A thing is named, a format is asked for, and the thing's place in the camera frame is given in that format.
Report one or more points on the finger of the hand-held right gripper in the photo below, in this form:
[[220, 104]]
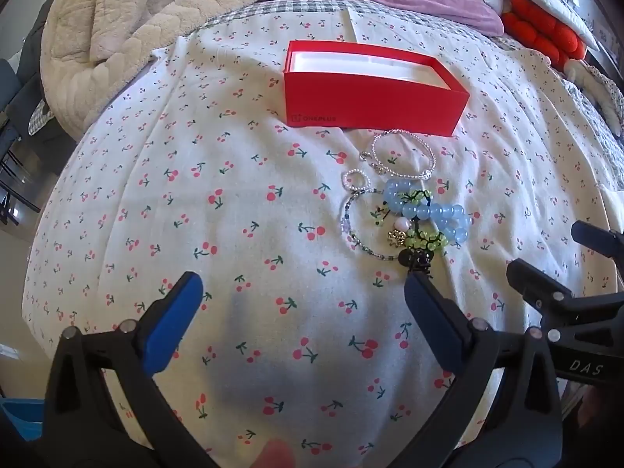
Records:
[[597, 238], [531, 280]]

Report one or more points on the red plush toy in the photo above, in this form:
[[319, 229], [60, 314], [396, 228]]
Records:
[[536, 29]]

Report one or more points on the beige quilted blanket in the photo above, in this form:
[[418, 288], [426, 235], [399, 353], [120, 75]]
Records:
[[122, 19]]

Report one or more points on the small gold earring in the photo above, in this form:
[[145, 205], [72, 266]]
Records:
[[397, 238]]

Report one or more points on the white fluffy plush limb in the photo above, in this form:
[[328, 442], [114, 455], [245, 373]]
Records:
[[597, 92]]

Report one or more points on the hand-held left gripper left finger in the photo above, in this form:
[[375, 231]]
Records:
[[175, 312]]

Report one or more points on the person's left hand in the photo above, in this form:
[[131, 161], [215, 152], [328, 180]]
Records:
[[278, 456]]

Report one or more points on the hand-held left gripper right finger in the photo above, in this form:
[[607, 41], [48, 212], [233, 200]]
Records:
[[434, 321]]

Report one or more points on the dark chair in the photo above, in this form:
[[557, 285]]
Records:
[[14, 156]]

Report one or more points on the cherry print bedsheet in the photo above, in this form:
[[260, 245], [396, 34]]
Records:
[[195, 204]]

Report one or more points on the blue plastic bin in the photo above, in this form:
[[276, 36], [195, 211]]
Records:
[[19, 409]]

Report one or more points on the red cardboard box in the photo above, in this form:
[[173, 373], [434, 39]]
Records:
[[370, 102]]

